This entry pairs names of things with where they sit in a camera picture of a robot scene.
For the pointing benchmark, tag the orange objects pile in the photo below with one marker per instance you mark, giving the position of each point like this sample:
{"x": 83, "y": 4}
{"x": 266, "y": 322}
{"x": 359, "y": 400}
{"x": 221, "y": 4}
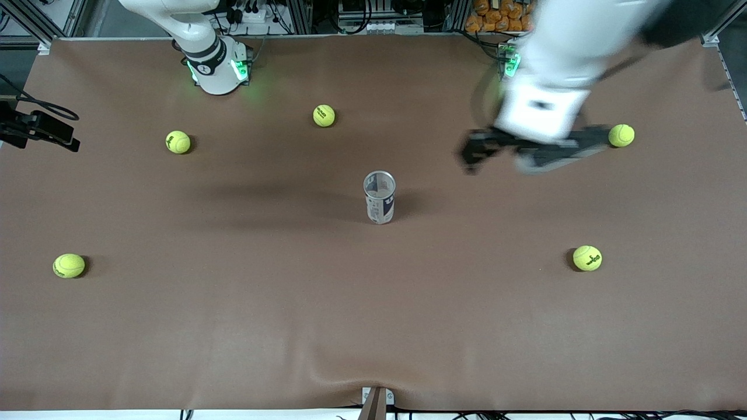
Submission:
{"x": 496, "y": 20}

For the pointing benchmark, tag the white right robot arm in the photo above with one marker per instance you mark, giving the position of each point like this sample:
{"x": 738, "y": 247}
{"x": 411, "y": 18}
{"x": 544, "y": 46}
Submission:
{"x": 204, "y": 52}

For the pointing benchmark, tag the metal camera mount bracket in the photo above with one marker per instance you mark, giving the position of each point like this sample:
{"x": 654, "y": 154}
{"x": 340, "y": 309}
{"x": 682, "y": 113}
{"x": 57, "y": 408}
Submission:
{"x": 376, "y": 405}

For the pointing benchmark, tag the aluminium frame post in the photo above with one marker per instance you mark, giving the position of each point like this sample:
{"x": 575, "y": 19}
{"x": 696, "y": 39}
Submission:
{"x": 303, "y": 14}
{"x": 35, "y": 26}
{"x": 723, "y": 23}

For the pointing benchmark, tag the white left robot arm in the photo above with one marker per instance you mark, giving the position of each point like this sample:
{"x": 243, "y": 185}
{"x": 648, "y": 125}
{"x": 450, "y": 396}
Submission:
{"x": 560, "y": 46}

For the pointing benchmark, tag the white blue tennis ball can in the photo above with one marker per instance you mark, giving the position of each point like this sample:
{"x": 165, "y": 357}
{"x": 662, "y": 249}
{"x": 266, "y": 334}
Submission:
{"x": 380, "y": 207}

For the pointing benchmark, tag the white connector block row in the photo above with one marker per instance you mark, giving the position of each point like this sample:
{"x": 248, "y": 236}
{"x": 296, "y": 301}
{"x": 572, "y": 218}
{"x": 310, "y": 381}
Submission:
{"x": 379, "y": 27}

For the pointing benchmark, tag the yellow-green tennis ball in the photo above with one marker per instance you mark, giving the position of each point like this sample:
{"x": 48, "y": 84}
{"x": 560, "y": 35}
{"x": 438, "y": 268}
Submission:
{"x": 324, "y": 115}
{"x": 69, "y": 265}
{"x": 587, "y": 258}
{"x": 178, "y": 142}
{"x": 621, "y": 135}

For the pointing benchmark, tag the white power strip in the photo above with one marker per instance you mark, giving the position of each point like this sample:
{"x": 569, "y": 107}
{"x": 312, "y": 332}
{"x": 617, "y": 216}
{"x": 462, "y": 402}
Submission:
{"x": 251, "y": 16}

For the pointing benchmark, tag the brown table cover mat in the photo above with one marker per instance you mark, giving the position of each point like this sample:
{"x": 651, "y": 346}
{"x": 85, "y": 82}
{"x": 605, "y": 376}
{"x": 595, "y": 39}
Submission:
{"x": 373, "y": 321}

